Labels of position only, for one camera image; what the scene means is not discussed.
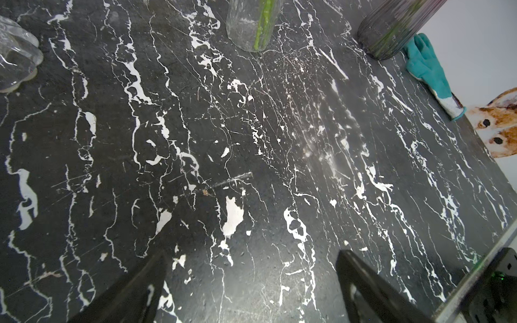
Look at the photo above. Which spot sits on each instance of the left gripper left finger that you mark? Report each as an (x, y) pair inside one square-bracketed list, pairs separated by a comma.
[(134, 297)]

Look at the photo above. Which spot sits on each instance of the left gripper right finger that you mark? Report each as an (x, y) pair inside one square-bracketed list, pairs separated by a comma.
[(368, 298)]

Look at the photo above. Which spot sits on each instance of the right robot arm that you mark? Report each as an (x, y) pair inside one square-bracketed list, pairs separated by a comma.
[(493, 297)]

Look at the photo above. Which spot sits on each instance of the teal rubber glove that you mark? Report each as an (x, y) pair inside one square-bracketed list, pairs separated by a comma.
[(423, 64)]

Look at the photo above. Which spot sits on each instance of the yellow fluted vase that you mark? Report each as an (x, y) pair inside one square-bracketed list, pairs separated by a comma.
[(20, 55)]

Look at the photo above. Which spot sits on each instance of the purple glass vase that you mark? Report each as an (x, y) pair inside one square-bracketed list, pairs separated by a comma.
[(385, 31)]

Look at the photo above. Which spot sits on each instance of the clear glass cylinder vase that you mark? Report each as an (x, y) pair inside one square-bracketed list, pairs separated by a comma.
[(250, 24)]

